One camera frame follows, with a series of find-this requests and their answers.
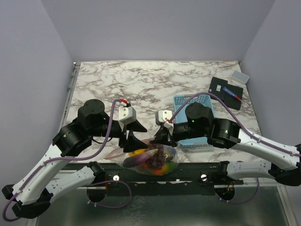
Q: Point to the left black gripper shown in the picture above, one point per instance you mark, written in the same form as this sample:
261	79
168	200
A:
132	143

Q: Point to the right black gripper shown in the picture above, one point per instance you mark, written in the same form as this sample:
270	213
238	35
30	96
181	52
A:
163	138

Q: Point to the yellow bell pepper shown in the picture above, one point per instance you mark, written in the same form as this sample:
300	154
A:
137	152

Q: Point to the clear pink zip bag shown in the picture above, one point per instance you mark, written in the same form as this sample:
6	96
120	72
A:
118	156

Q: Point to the red grape bunch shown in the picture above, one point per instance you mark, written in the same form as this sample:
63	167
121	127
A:
157	160

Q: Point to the small purple eggplant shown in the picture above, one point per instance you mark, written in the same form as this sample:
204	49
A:
138	159

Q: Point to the orange fruit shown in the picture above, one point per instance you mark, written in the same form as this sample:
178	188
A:
166	168

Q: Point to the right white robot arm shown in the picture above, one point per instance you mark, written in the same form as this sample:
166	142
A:
277	161

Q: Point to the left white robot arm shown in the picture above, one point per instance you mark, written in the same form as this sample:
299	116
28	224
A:
33	195

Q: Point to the light blue plastic basket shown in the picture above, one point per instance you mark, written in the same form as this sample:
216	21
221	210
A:
198	114

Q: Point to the blue red screwdriver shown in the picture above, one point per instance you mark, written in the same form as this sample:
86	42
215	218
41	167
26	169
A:
233	95

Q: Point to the clear plastic lid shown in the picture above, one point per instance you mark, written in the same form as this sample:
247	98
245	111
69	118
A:
240	77

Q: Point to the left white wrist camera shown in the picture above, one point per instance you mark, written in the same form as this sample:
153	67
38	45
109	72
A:
126	115

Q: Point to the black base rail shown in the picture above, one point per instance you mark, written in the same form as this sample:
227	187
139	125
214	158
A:
185	179

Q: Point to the aluminium side rail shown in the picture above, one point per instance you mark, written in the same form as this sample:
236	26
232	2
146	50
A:
65	110

